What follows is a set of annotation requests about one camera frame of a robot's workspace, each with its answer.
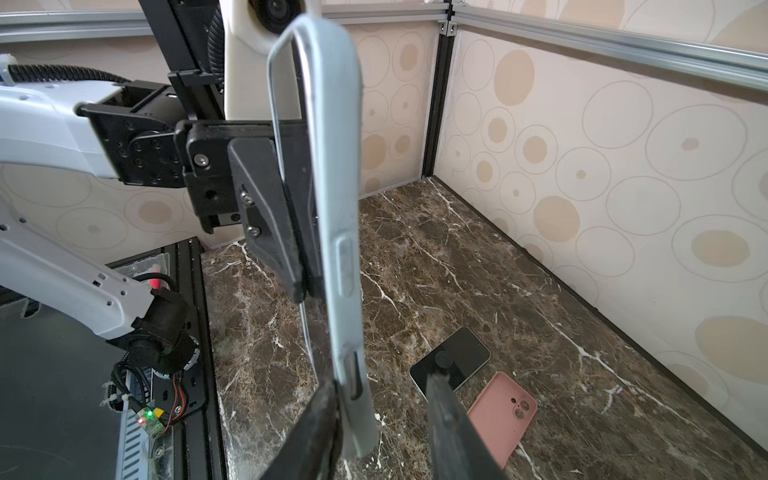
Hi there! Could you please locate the pink marker pen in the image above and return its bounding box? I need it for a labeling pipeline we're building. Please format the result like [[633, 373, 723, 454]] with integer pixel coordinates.
[[148, 264, 167, 289]]

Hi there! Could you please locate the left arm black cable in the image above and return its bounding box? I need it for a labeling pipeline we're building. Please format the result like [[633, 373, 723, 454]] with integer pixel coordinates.
[[5, 62, 130, 85]]

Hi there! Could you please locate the horizontal aluminium rail back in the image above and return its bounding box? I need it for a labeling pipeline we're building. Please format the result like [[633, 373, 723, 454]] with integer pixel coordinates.
[[453, 3, 767, 92]]

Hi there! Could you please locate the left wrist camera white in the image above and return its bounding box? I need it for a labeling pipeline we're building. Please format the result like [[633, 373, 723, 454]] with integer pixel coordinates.
[[219, 0, 321, 121]]

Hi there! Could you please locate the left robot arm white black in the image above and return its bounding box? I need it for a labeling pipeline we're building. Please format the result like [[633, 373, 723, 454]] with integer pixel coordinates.
[[1, 55, 303, 377]]

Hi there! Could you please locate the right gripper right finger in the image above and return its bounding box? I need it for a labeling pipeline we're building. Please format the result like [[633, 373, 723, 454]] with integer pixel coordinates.
[[426, 374, 507, 479]]

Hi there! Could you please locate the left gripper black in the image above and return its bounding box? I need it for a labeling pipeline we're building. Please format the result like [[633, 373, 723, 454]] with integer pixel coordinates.
[[174, 120, 312, 303]]

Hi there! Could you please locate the pink phone case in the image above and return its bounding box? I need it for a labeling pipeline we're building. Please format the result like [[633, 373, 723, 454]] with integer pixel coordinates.
[[468, 372, 538, 469]]

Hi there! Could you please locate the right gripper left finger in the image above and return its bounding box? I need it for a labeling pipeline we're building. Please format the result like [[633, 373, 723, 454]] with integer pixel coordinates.
[[261, 380, 342, 480]]

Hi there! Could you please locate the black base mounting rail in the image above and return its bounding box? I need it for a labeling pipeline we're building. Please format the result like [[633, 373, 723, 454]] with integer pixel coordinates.
[[108, 238, 227, 479]]

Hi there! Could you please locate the phone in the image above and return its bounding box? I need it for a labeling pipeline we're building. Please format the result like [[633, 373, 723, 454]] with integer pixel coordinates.
[[410, 326, 491, 396], [267, 14, 378, 458]]

